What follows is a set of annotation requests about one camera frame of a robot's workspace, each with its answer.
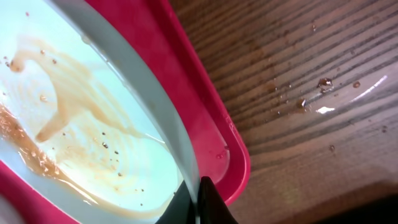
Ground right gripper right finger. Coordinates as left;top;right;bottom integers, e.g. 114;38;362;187
198;176;238;224

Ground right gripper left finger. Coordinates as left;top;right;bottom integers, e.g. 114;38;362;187
155;181;196;224

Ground light blue plate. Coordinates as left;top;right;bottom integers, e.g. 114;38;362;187
1;1;200;223

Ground red plastic tray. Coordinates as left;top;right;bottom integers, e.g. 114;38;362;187
1;1;249;223

